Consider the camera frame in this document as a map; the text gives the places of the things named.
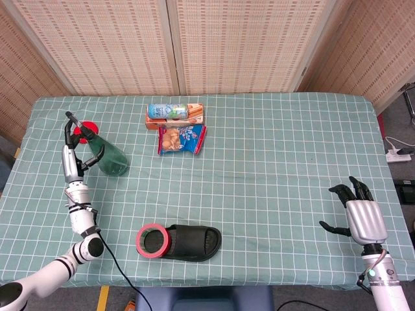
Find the black box on floor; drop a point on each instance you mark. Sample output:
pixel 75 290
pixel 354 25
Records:
pixel 407 191

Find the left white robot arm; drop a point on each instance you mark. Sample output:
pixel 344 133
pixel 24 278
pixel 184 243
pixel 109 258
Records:
pixel 79 217

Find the blue white drink can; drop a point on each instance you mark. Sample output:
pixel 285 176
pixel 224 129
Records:
pixel 167 111

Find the orange packet on floor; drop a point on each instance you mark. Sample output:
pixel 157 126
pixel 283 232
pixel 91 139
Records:
pixel 130 306

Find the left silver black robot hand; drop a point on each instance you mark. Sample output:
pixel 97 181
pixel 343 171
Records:
pixel 69 165

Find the black rubber slipper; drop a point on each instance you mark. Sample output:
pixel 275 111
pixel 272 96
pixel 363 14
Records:
pixel 197 243

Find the green spray bottle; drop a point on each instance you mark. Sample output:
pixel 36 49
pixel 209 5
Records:
pixel 113 160

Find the red plastic disc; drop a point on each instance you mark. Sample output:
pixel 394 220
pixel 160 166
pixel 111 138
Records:
pixel 93 125

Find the blue red snack bag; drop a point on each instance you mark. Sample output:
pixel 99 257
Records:
pixel 181 139

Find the pink tape roll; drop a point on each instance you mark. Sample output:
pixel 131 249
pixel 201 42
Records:
pixel 140 246

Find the green checked tablecloth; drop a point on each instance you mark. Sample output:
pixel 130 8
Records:
pixel 259 181

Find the white power strip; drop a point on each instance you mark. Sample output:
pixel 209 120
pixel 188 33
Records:
pixel 395 158

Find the black power adapter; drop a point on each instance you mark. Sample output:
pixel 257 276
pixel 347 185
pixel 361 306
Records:
pixel 406 151

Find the metal chair leg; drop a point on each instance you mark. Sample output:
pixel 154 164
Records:
pixel 409 100

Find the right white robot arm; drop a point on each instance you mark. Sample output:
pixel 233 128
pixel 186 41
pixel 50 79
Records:
pixel 387 288

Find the orange snack box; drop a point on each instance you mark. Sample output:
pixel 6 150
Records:
pixel 196 111

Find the bamboo folding screen panel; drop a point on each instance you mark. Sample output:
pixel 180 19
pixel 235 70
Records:
pixel 22 71
pixel 246 45
pixel 373 55
pixel 107 48

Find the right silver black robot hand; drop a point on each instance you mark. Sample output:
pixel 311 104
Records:
pixel 366 217

